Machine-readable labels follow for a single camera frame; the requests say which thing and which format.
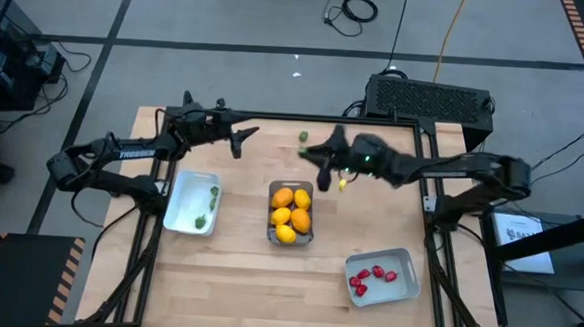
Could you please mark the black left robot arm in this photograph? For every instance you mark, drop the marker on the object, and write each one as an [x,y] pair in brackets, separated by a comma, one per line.
[132,153]

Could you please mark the white plastic basket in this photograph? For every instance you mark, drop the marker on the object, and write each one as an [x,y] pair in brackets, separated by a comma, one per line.
[187,203]

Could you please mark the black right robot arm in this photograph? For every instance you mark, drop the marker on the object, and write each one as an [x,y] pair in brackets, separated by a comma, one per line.
[462,165]

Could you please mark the large black hazard-striped mat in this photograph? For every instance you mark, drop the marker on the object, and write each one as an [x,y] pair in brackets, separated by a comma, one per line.
[20,279]

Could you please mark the black equipment stack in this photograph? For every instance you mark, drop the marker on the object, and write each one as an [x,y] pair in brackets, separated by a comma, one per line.
[7,58]

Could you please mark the small yellow gripper tag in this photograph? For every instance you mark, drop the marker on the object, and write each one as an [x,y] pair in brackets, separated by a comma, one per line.
[342,184]

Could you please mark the grey side table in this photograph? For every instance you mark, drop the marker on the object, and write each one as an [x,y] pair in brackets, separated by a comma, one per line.
[574,278]

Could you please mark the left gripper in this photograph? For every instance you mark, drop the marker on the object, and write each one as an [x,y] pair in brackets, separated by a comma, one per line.
[209,125]

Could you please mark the white box with logo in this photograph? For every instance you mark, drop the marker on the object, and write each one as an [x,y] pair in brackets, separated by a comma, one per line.
[523,238]

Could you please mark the black metal table frame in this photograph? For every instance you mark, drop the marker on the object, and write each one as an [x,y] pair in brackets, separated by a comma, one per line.
[284,116]

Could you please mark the light grey plastic basket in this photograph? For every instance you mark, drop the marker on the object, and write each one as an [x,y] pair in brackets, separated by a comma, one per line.
[395,294]

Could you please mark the black metal beam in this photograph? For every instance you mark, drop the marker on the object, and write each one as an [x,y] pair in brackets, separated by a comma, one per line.
[558,237]

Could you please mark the small green pepper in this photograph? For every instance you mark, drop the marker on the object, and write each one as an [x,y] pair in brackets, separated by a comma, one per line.
[213,203]
[214,191]
[302,153]
[303,136]
[200,222]

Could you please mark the dark grey plastic basket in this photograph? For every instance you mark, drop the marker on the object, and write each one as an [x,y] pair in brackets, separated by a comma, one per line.
[291,185]

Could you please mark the silver mounting bracket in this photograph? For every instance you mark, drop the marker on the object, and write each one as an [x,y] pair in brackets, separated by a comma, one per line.
[430,204]

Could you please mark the orange fruit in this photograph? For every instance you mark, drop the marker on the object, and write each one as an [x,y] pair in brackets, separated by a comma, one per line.
[282,197]
[300,220]

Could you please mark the black perforated computer case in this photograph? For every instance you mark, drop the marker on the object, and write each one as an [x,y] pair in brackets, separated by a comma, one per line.
[425,98]

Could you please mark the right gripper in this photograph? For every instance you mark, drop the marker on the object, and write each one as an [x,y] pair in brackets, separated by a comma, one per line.
[370,155]

